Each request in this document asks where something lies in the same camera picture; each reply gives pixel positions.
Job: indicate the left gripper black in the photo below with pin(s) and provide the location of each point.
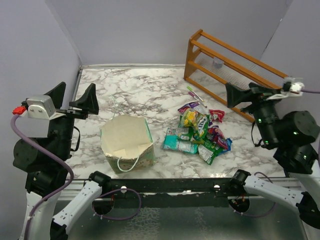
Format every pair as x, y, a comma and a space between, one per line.
88, 102

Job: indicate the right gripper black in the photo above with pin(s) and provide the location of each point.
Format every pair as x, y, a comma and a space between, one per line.
234, 95

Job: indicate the red snack packet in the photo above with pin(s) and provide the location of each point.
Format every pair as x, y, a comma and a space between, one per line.
216, 115

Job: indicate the berries purple snack packet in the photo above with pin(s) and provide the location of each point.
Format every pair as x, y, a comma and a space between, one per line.
215, 135

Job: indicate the green snack packet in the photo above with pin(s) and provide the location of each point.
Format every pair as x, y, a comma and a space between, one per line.
199, 123
209, 151

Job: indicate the green printed paper bag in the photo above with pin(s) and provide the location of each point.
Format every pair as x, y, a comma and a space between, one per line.
126, 142

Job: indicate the teal snack packet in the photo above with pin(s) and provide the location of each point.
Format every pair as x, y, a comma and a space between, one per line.
179, 140

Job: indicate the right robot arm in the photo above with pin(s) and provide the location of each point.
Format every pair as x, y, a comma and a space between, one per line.
291, 137

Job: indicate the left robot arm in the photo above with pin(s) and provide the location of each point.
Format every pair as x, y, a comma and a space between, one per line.
43, 159

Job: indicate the small item on shelf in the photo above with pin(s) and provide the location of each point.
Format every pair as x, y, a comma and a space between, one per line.
217, 63

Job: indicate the orange wooden shelf rack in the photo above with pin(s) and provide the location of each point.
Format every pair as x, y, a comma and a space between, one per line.
239, 68

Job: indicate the blue snack packet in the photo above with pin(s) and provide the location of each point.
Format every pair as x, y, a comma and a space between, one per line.
229, 144

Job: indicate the magenta cap marker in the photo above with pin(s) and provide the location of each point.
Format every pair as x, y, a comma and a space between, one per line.
197, 99

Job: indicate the green cap marker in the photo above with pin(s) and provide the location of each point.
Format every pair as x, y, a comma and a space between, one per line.
192, 91

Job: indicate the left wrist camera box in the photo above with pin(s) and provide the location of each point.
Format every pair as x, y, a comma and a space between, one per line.
42, 107

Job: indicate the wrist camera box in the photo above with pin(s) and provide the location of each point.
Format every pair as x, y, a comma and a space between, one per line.
42, 107
292, 86

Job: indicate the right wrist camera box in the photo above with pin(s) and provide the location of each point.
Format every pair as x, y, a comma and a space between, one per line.
292, 86

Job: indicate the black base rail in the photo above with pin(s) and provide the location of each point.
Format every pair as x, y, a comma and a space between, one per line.
167, 193

